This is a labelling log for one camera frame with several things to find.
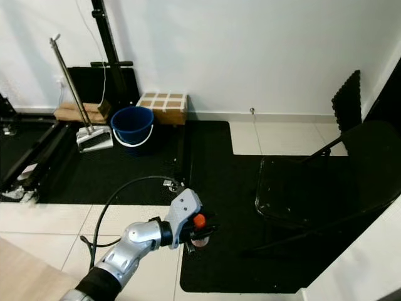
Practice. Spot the silver pole dustpan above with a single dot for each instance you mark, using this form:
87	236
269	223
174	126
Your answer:
94	139

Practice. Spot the black wheeled base bar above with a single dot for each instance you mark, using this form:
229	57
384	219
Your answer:
172	184
31	169

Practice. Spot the taped cardboard box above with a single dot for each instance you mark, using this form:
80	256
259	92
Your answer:
163	103

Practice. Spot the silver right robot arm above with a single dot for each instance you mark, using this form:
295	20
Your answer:
131	244

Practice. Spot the small bottle orange cap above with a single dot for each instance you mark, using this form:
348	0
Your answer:
199	221

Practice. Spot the blue plastic bucket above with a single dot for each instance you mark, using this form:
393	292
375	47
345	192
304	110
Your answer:
131	122

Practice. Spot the black flat board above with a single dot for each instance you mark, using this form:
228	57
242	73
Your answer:
84	84

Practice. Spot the light wooden table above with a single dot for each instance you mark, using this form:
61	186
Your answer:
25	282

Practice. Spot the black foam mat tile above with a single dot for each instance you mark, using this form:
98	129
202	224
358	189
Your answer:
346	100

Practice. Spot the black rubber floor mat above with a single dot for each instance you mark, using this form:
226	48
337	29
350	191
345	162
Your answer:
219	169

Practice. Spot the black stand pole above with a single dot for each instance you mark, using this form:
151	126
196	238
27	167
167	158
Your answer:
105	31

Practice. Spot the metal wall door stop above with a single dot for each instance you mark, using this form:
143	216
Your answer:
252	111

